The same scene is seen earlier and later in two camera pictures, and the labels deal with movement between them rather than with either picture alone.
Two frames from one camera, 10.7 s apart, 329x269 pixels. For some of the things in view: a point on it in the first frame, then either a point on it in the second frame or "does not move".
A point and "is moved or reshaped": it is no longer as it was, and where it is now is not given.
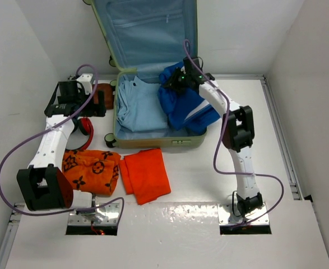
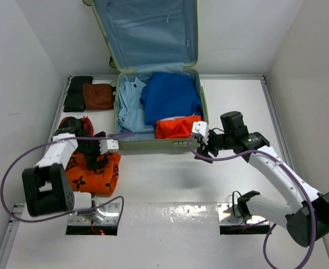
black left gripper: x=95 y=110 to x=91 y=160
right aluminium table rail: x=287 y=158 does not move
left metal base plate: x=107 y=214 does not move
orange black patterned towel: x=93 y=172 does not move
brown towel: x=109 y=94 does not move
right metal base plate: x=226 y=216 does not move
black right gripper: x=172 y=83 to x=202 y=150
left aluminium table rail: x=8 y=241 does not move
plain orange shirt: x=144 y=174 to x=179 y=128
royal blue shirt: x=188 y=110 is moved or reshaped
